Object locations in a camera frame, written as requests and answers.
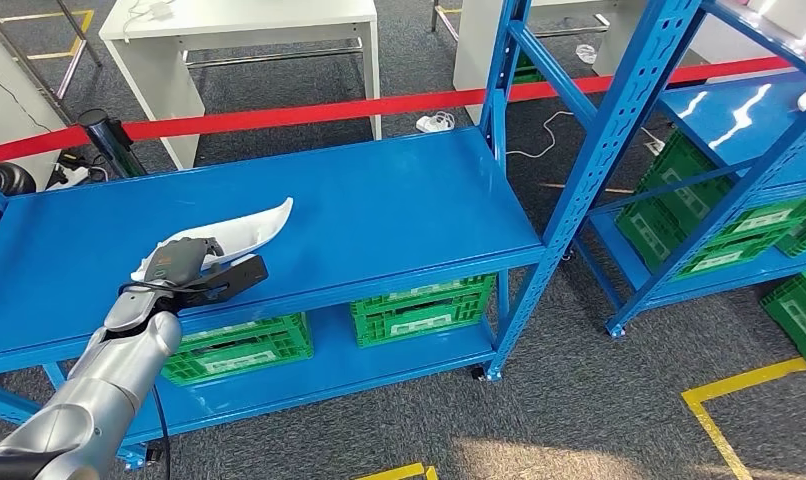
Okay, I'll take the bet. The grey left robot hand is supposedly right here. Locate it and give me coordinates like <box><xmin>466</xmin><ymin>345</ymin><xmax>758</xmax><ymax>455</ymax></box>
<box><xmin>143</xmin><ymin>237</ymin><xmax>227</xmax><ymax>287</ymax></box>

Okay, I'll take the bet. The blue metal shelf rack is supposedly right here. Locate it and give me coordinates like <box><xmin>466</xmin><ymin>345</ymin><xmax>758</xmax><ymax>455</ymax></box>
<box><xmin>571</xmin><ymin>0</ymin><xmax>806</xmax><ymax>340</ymax></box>
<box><xmin>0</xmin><ymin>0</ymin><xmax>699</xmax><ymax>468</ymax></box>

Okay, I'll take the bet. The white power strip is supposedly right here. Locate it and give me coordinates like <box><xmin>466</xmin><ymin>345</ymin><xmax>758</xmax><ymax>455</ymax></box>
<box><xmin>45</xmin><ymin>150</ymin><xmax>111</xmax><ymax>193</ymax></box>

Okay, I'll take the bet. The red barrier belt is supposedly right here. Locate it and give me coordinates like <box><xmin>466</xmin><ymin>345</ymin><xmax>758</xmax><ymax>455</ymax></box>
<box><xmin>0</xmin><ymin>49</ymin><xmax>806</xmax><ymax>167</ymax></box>

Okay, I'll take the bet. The white cabinet panel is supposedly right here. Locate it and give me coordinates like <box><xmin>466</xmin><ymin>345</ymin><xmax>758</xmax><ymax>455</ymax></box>
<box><xmin>0</xmin><ymin>19</ymin><xmax>66</xmax><ymax>193</ymax></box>

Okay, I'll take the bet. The white table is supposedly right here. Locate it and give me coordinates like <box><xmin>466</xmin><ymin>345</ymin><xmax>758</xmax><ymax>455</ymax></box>
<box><xmin>98</xmin><ymin>0</ymin><xmax>383</xmax><ymax>170</ymax></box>

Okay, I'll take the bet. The white power adapter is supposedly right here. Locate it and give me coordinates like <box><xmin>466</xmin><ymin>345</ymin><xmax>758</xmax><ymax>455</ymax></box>
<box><xmin>416</xmin><ymin>111</ymin><xmax>457</xmax><ymax>134</ymax></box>

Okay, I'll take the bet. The yellow floor tape square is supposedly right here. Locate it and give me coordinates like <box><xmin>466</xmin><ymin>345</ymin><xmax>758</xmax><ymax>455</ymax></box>
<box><xmin>681</xmin><ymin>356</ymin><xmax>806</xmax><ymax>480</ymax></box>
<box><xmin>353</xmin><ymin>462</ymin><xmax>439</xmax><ymax>480</ymax></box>

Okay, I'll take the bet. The thin wooden stick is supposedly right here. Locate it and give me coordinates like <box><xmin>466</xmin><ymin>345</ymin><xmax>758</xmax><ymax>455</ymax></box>
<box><xmin>538</xmin><ymin>182</ymin><xmax>636</xmax><ymax>195</ymax></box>

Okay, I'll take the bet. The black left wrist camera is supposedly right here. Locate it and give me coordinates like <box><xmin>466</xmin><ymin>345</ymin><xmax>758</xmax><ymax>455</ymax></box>
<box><xmin>171</xmin><ymin>254</ymin><xmax>270</xmax><ymax>309</ymax></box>

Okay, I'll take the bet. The black stanchion post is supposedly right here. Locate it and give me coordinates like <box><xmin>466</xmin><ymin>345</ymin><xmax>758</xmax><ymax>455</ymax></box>
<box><xmin>76</xmin><ymin>107</ymin><xmax>149</xmax><ymax>180</ymax></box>

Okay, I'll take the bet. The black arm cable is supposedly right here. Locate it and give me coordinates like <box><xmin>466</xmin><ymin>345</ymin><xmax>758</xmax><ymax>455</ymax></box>
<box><xmin>116</xmin><ymin>279</ymin><xmax>209</xmax><ymax>480</ymax></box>

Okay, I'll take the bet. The chrome tube frame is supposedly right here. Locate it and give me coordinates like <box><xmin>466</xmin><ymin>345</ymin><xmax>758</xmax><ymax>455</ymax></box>
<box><xmin>0</xmin><ymin>0</ymin><xmax>103</xmax><ymax>127</ymax></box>

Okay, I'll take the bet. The white floor cable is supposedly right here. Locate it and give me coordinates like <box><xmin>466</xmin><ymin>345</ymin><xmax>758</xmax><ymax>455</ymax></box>
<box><xmin>505</xmin><ymin>109</ymin><xmax>666</xmax><ymax>160</ymax></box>

